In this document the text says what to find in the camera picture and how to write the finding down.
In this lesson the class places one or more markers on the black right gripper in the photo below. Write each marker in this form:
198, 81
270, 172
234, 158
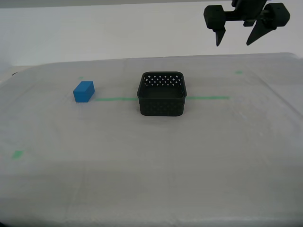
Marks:
248, 9

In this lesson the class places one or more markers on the black perforated plastic basket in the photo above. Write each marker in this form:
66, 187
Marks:
162, 108

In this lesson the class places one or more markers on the blue rectangular block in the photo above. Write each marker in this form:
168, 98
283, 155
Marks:
82, 93

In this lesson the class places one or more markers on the long green tape strip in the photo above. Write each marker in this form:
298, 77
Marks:
113, 99

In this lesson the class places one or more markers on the white table cover sheet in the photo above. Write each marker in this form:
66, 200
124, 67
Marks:
151, 153

